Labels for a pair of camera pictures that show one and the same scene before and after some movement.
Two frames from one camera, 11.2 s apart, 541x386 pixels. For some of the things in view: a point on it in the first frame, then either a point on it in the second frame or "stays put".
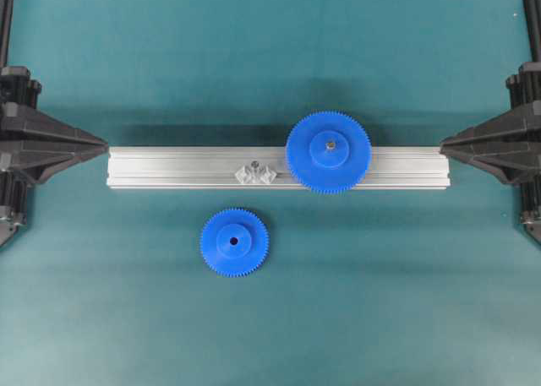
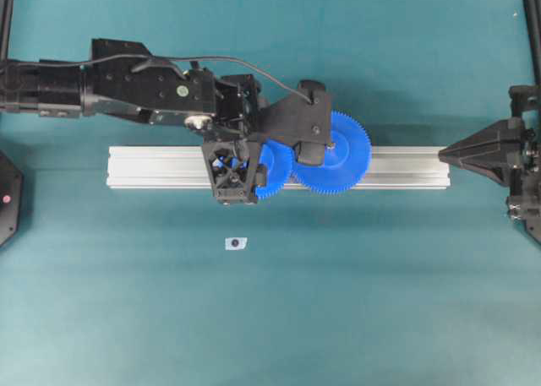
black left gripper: (21, 122) -> (240, 118)
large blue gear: (328, 152) stays put
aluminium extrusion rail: (414, 166) stays put
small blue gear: (235, 241) -> (281, 160)
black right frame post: (532, 4) stays put
